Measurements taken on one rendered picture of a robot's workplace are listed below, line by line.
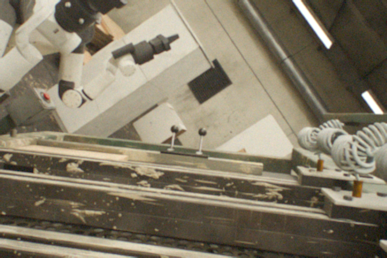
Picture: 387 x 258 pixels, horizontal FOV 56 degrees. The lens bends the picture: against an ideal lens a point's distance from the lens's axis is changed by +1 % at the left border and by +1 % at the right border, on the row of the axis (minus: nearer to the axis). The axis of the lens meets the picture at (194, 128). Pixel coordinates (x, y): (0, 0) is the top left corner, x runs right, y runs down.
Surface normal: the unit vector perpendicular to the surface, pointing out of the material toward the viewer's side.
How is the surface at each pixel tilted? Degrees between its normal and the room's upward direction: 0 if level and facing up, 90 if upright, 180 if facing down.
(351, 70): 90
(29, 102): 90
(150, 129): 90
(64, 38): 106
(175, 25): 90
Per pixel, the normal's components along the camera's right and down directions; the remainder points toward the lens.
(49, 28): -0.03, 0.63
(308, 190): -0.11, 0.04
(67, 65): 0.07, 0.32
